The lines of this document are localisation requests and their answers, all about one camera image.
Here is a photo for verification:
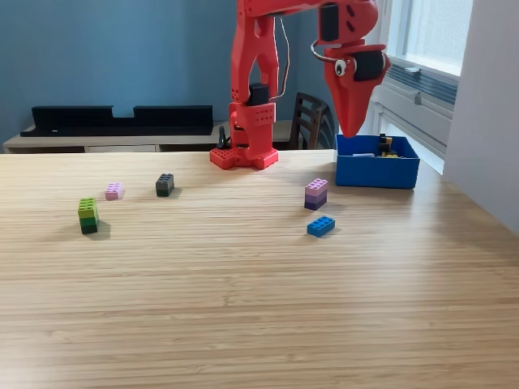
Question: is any yellow toy digger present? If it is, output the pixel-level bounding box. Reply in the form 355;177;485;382
376;132;401;159

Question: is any green brick stack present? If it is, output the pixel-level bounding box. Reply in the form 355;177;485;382
77;196;100;235

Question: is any white window frame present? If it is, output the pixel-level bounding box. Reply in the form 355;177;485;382
383;0;475;78

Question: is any blue brick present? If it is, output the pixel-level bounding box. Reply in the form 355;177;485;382
306;215;337;238

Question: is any blue plastic bin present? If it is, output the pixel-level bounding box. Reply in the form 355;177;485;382
334;133;421;190

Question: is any thin robot motor cable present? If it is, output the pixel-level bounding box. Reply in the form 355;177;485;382
310;39;337;64

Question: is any grey window vent grille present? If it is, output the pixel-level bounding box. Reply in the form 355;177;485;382
384;60;460;107

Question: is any dark grey brick stack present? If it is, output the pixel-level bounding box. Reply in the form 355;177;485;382
155;173;176;198

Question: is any pale wooden sideboard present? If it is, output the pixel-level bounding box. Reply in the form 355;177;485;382
2;119;303;154

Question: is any dark wooden chair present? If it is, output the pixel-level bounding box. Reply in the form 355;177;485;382
288;92;336;151

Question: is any purple brick stack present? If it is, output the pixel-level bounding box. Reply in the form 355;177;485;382
303;177;329;211

